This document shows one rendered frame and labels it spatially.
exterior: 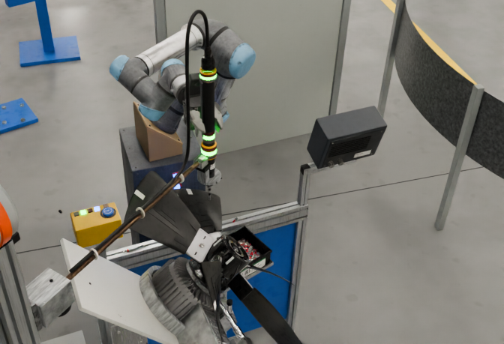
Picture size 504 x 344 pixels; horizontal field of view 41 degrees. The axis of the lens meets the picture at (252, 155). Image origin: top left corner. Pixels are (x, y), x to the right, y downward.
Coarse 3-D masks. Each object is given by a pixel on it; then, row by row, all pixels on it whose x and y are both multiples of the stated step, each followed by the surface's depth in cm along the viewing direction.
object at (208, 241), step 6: (198, 234) 201; (204, 234) 202; (198, 240) 201; (204, 240) 202; (210, 240) 203; (192, 246) 199; (198, 246) 200; (204, 246) 201; (210, 246) 202; (186, 252) 198; (192, 252) 199; (198, 252) 200; (204, 252) 201; (198, 258) 199; (204, 258) 200
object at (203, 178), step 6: (198, 156) 187; (204, 162) 186; (198, 168) 188; (204, 168) 187; (198, 174) 191; (204, 174) 190; (216, 174) 195; (198, 180) 194; (204, 180) 191; (210, 180) 193; (216, 180) 193
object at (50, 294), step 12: (48, 276) 148; (60, 276) 148; (36, 288) 145; (48, 288) 145; (60, 288) 146; (72, 288) 149; (36, 300) 143; (48, 300) 143; (60, 300) 146; (72, 300) 151; (36, 312) 143; (48, 312) 144; (60, 312) 148; (36, 324) 144; (48, 324) 146
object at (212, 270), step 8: (208, 264) 176; (216, 264) 183; (208, 272) 173; (216, 272) 182; (208, 280) 171; (216, 280) 179; (208, 288) 170; (216, 288) 177; (216, 296) 176; (216, 304) 174; (216, 312) 172; (216, 320) 171
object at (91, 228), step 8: (88, 208) 238; (72, 216) 234; (80, 216) 234; (88, 216) 235; (96, 216) 235; (104, 216) 235; (112, 216) 235; (72, 224) 237; (80, 224) 231; (88, 224) 231; (96, 224) 232; (104, 224) 232; (112, 224) 234; (120, 224) 235; (80, 232) 230; (88, 232) 231; (96, 232) 233; (104, 232) 234; (80, 240) 232; (88, 240) 234; (96, 240) 235
